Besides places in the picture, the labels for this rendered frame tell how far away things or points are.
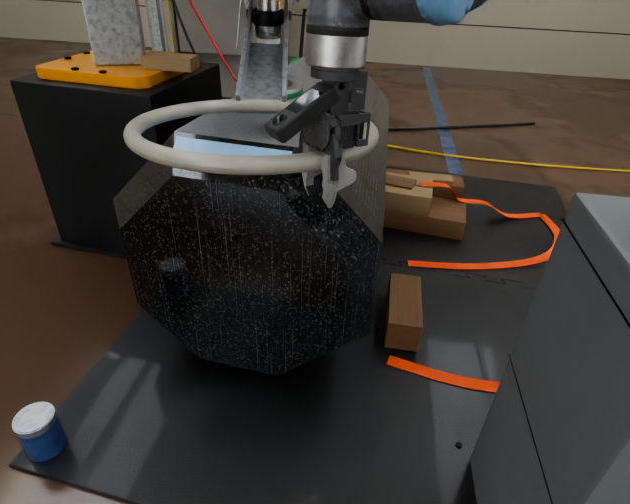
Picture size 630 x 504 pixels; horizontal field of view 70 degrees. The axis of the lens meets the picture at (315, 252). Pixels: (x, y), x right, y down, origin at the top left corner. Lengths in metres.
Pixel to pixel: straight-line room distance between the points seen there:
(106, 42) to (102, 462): 1.50
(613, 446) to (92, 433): 1.28
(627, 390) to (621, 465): 0.11
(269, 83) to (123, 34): 0.94
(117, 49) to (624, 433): 1.97
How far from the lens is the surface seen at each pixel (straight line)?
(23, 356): 1.88
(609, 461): 0.80
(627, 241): 0.83
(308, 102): 0.70
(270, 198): 1.09
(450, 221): 2.32
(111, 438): 1.52
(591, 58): 6.87
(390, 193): 2.28
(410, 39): 6.38
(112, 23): 2.09
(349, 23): 0.68
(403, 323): 1.61
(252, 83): 1.28
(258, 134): 1.19
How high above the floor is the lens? 1.20
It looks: 34 degrees down
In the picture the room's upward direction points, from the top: 3 degrees clockwise
